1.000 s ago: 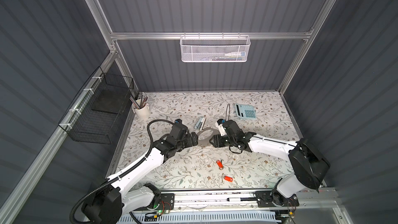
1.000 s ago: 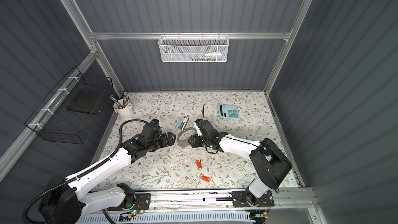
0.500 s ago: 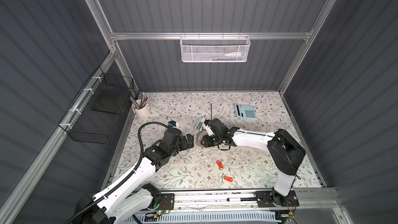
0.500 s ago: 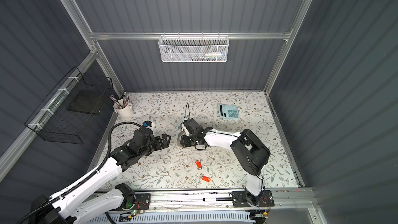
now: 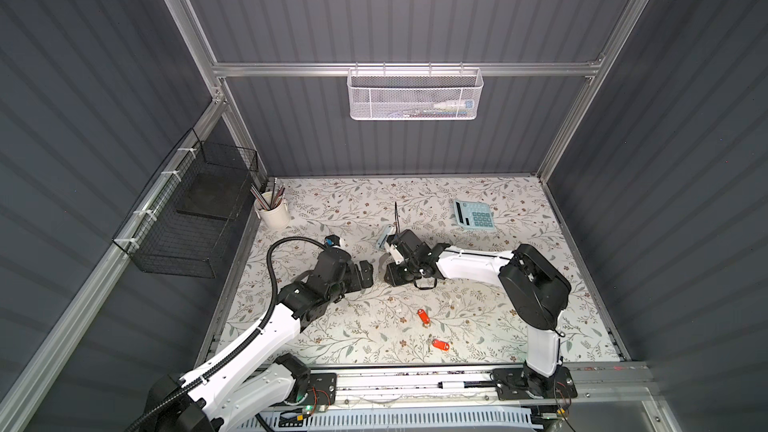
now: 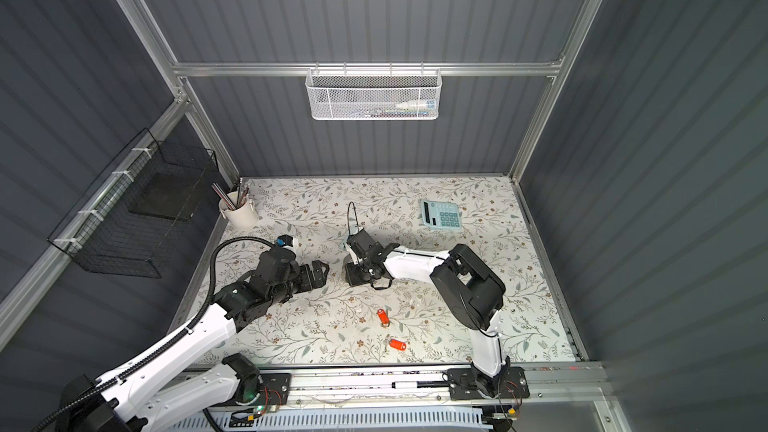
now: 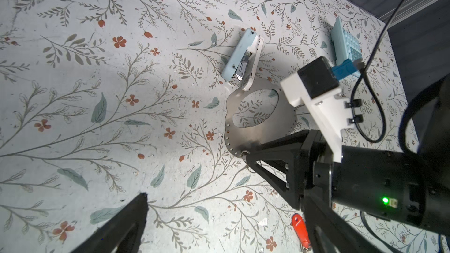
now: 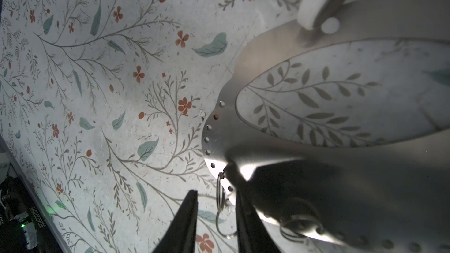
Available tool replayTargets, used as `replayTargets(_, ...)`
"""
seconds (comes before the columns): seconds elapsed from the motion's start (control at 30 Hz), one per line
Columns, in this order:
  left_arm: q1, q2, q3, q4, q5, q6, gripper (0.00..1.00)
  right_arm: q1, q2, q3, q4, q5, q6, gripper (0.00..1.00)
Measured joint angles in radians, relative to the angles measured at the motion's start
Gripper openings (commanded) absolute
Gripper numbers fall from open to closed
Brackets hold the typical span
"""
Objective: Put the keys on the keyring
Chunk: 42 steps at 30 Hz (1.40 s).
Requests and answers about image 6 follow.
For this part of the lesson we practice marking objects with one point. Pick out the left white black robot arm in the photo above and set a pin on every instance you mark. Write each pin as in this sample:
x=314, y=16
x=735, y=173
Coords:
x=139, y=395

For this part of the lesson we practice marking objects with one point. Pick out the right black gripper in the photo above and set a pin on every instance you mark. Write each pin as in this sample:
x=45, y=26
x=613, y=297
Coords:
x=352, y=277

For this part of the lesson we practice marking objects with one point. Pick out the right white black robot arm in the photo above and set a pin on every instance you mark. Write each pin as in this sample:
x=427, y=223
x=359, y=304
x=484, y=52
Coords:
x=472, y=292

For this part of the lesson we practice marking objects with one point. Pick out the white pencil cup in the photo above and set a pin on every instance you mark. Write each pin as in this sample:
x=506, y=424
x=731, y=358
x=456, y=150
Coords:
x=237, y=207

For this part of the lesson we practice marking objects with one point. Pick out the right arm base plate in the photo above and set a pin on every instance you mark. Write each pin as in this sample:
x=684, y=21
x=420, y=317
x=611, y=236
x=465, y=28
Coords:
x=468, y=383

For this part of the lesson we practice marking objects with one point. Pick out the black wire mesh basket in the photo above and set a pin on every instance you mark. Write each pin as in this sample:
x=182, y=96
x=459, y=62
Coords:
x=132, y=223

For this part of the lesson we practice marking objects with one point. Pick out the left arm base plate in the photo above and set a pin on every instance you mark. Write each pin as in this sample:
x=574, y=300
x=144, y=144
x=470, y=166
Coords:
x=270, y=389

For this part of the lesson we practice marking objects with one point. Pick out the light blue calculator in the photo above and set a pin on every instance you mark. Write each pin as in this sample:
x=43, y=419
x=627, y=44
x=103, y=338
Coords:
x=440, y=215

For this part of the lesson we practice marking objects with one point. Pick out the white perforated cable tray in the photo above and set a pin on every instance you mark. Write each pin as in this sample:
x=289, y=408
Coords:
x=434, y=418

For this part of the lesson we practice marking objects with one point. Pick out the white wire mesh basket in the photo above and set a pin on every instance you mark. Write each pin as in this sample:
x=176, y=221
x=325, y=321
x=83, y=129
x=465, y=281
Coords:
x=347, y=97

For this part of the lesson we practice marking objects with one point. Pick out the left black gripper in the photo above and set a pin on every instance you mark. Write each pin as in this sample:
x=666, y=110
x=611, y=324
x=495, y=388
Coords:
x=320, y=276

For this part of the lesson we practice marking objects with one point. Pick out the aluminium front rail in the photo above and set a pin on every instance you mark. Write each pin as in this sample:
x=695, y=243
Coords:
x=422, y=384

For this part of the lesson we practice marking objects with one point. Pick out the white tube in basket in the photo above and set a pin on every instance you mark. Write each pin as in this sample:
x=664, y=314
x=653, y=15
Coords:
x=418, y=107

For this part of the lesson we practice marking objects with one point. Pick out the red key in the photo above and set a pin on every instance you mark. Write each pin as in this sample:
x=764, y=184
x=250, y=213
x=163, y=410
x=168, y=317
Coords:
x=383, y=317
x=397, y=344

